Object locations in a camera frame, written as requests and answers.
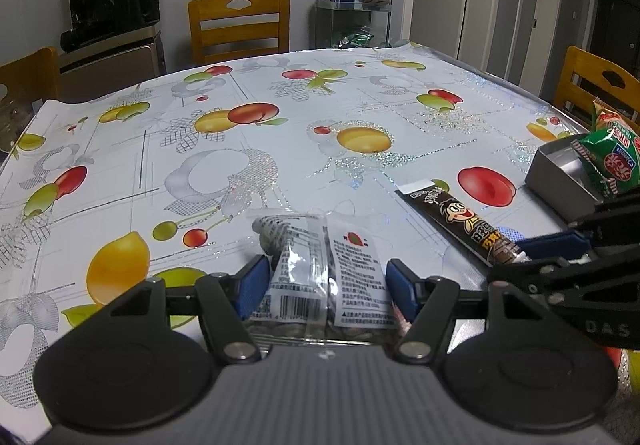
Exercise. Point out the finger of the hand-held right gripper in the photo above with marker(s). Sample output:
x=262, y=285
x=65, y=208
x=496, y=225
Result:
x=575, y=275
x=550, y=246

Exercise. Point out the brown snack packet white label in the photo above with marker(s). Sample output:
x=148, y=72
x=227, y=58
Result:
x=397, y=315

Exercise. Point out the grey box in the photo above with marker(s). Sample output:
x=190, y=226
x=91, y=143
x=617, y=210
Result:
x=555, y=180

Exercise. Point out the wooden chair oval cutout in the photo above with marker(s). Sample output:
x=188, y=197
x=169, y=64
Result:
x=235, y=25

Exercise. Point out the clear plastic bag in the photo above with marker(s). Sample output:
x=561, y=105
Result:
x=12, y=125

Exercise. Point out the green snack packets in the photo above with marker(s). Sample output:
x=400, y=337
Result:
x=355, y=40

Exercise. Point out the dark brown cartoon snack packet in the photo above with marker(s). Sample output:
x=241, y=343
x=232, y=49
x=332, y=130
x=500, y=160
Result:
x=460, y=215

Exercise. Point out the dark door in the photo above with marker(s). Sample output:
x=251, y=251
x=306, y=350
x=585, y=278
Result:
x=617, y=25

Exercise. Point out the metal rack cart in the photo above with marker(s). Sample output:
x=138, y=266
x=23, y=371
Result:
x=325, y=25

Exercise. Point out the yellow green snack packet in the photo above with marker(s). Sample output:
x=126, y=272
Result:
x=607, y=115

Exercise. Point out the clear seed packet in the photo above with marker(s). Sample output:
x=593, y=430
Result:
x=320, y=270

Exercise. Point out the green snack packet red label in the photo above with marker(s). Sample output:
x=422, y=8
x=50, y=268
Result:
x=615, y=160

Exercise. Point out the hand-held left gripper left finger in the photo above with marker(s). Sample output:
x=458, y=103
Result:
x=252, y=285

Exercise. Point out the white door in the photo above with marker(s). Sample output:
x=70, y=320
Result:
x=500, y=0

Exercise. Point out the wooden chair slatted back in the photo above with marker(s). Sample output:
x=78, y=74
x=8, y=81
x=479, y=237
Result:
x=585, y=70

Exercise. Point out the wooden chair round cutout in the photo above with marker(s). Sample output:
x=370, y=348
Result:
x=35, y=75

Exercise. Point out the black water dispenser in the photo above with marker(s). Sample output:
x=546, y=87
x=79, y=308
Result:
x=115, y=5

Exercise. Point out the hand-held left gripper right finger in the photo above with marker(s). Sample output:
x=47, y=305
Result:
x=400, y=290

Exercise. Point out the fruit print tablecloth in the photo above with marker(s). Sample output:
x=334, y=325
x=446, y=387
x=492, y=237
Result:
x=125, y=175

